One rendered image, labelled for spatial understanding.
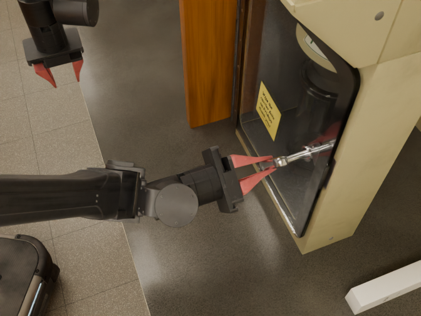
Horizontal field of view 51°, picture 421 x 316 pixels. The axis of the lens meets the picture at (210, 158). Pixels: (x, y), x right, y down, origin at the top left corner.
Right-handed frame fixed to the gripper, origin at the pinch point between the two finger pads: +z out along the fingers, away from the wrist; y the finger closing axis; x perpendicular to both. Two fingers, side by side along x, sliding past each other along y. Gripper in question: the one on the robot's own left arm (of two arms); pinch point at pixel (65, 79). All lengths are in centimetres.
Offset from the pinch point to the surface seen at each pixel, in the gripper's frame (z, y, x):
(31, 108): 109, -28, 113
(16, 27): 108, -27, 185
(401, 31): -34, 34, -46
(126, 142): 16.0, 8.0, -6.8
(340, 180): -8, 34, -46
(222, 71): 1.3, 30.7, -8.5
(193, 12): -14.7, 24.9, -8.6
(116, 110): 15.9, 8.3, 3.7
